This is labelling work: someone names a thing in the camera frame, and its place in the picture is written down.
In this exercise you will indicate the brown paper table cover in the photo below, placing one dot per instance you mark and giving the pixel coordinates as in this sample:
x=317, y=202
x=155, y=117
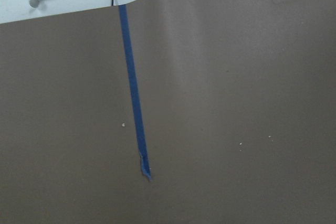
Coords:
x=184, y=111

